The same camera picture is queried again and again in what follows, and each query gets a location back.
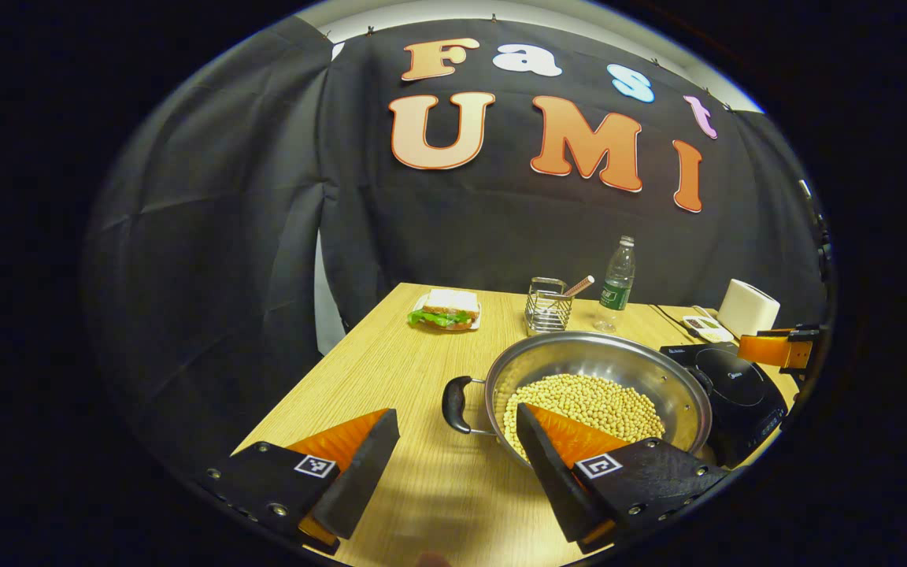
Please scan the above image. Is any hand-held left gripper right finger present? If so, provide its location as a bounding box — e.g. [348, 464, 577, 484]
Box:
[516, 403, 730, 554]

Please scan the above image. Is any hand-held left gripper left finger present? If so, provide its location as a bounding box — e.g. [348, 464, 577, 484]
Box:
[205, 408, 401, 553]

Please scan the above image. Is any black induction cooktop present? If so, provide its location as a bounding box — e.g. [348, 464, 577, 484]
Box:
[660, 343, 789, 469]

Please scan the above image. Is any steel pot with black handles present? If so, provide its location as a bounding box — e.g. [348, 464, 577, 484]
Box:
[442, 331, 714, 473]

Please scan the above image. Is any white toaster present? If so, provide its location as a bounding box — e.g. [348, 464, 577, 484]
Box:
[717, 279, 781, 339]

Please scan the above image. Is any white divided dish of beans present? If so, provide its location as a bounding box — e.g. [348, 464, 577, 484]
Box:
[682, 315, 735, 343]

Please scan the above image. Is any pile of yellow soybeans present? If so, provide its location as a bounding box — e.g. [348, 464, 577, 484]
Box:
[503, 373, 667, 461]

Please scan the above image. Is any clear plastic water bottle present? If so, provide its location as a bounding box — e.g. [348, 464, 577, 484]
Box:
[594, 235, 636, 333]

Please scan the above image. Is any sandwich with lettuce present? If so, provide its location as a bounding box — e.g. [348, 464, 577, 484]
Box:
[408, 288, 479, 330]

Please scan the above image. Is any black backdrop cloth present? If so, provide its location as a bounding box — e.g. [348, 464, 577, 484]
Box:
[83, 16, 836, 473]

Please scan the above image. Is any black power cable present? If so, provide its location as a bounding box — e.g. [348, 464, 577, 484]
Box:
[649, 303, 694, 337]

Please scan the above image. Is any metal wire basket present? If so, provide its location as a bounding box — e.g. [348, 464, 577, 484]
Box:
[524, 277, 574, 337]

